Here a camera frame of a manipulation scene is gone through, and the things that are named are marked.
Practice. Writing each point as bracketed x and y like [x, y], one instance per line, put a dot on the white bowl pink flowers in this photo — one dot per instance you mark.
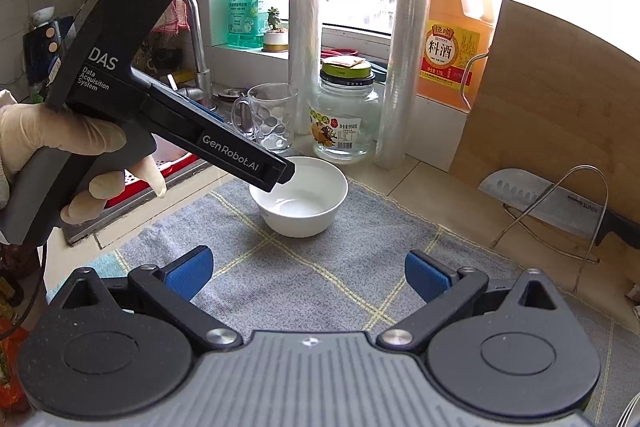
[300, 202]

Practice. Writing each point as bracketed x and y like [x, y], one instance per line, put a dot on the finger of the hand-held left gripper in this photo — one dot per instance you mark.
[282, 171]

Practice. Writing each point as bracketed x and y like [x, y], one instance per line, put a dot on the small potted succulent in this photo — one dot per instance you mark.
[276, 37]

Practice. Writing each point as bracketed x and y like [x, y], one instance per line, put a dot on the red and white drain basket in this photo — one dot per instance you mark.
[150, 177]

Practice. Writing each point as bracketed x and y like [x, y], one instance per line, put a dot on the orange cooking wine bottle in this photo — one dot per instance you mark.
[452, 37]

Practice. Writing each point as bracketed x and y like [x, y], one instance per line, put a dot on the person's left hand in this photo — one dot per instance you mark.
[55, 129]

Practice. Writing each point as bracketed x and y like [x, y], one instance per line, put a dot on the pink cloth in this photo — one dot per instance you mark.
[170, 19]

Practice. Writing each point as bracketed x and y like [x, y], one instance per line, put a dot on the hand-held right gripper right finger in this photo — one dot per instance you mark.
[425, 277]

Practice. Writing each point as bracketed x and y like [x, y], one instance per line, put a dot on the bamboo cutting board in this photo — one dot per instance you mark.
[550, 107]

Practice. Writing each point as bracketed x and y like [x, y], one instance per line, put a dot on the grey and blue checked towel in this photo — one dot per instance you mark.
[310, 267]

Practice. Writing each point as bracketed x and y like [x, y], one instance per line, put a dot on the clear glass mug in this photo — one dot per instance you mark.
[270, 117]

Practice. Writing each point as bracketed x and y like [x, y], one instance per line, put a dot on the stack of clear plastic cups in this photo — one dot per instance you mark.
[402, 72]

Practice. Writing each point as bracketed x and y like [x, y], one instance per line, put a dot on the steel faucet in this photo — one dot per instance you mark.
[195, 37]

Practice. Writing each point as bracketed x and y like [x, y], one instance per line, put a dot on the glass jar yellow green lid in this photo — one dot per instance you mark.
[345, 117]

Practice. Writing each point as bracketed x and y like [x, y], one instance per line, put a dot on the red printed bag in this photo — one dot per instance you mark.
[12, 357]

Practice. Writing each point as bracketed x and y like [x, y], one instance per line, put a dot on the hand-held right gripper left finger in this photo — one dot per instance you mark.
[192, 269]

